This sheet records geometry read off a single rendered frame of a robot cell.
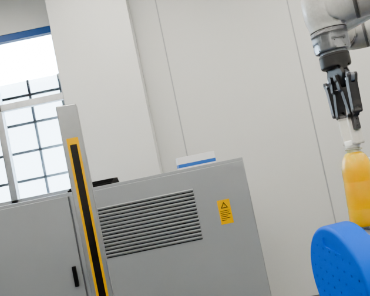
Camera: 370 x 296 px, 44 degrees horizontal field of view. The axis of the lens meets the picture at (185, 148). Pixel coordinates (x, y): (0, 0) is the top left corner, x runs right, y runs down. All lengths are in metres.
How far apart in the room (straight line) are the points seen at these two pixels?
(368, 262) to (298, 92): 3.15
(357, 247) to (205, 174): 1.72
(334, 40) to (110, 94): 2.80
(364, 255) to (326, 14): 0.58
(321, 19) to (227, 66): 2.94
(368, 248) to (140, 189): 1.83
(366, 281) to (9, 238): 2.28
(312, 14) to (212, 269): 1.90
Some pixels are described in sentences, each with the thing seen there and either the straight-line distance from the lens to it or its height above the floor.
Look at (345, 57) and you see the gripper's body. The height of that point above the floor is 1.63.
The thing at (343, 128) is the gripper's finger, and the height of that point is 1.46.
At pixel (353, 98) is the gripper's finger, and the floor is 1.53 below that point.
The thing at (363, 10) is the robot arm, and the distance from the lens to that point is 1.22.
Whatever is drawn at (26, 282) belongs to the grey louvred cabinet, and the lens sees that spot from 2.98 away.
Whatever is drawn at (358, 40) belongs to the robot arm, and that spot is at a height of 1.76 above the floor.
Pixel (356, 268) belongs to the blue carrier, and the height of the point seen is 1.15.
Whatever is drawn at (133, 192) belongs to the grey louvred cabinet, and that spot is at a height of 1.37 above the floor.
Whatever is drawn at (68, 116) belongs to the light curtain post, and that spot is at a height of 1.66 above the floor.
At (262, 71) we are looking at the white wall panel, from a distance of 4.13.
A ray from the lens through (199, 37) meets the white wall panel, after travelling 4.16.
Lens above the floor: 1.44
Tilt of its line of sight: 3 degrees up
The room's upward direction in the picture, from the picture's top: 12 degrees counter-clockwise
